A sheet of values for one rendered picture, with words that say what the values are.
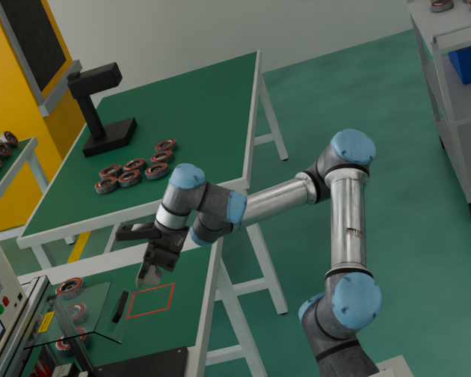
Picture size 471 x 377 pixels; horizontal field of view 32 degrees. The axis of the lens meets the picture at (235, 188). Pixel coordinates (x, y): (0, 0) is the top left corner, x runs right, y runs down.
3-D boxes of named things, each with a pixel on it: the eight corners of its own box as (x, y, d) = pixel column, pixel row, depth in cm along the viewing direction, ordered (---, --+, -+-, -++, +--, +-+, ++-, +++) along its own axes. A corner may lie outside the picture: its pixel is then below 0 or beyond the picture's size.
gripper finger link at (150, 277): (153, 299, 205) (165, 271, 201) (131, 292, 205) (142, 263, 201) (155, 292, 208) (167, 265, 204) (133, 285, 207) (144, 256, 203)
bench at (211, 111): (294, 152, 541) (259, 48, 510) (295, 316, 376) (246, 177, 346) (141, 194, 562) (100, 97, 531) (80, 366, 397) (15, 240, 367)
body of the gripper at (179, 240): (171, 275, 201) (187, 236, 196) (138, 263, 200) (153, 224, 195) (175, 259, 208) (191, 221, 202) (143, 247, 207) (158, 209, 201)
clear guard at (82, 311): (137, 292, 236) (129, 276, 233) (122, 344, 214) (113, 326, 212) (36, 318, 242) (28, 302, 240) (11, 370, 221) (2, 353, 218)
